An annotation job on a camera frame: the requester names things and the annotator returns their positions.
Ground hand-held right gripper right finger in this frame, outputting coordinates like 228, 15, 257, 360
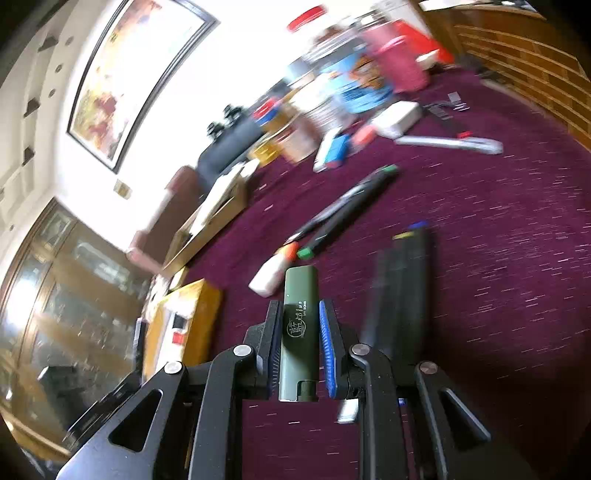
318, 298, 492, 480

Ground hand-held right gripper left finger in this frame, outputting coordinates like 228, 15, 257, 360
55, 300, 284, 480

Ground olive green lighter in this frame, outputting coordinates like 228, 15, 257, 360
278, 267, 320, 401

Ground white bottle orange cap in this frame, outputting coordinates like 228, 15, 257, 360
248, 242, 301, 296

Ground gold tray box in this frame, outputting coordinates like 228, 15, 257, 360
141, 278, 222, 384

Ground row of black markers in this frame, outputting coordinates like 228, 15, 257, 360
281, 164, 435, 361

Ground black gel pen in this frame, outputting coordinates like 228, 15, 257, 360
284, 182, 370, 245

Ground brown cardboard box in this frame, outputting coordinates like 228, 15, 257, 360
161, 159, 262, 273

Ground brown armchair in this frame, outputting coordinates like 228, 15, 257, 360
127, 166, 204, 273

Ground stack of papers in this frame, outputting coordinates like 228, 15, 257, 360
191, 161, 259, 227

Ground gold tape roll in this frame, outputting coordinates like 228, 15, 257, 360
252, 143, 282, 167

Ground wooden glass-door cabinet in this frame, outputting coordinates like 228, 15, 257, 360
0, 196, 162, 462

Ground clear jar orange label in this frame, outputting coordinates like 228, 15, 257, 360
277, 127, 319, 162

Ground black leather sofa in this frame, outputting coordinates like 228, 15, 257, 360
196, 115, 264, 185

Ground clear case red contents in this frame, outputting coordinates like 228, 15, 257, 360
348, 124, 377, 153

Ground white labelled jar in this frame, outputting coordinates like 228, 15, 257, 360
305, 88, 347, 134

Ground white utility knife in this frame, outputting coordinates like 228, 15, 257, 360
394, 134, 504, 155

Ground white charger adapter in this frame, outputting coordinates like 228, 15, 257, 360
372, 102, 423, 139

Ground toothpick jar blue red lid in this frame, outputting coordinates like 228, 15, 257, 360
254, 99, 282, 125

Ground blue cartoon canister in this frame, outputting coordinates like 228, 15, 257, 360
323, 51, 395, 114

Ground pink knit-sleeved bottle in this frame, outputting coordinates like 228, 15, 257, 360
362, 23, 430, 93

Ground red bag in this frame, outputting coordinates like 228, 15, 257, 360
392, 21, 455, 65

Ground clear jar red lid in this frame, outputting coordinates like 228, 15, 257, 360
286, 4, 326, 35

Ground wooden brick-pattern counter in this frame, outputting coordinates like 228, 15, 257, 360
420, 0, 591, 148

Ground framed wall painting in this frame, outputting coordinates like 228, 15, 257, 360
67, 0, 220, 174

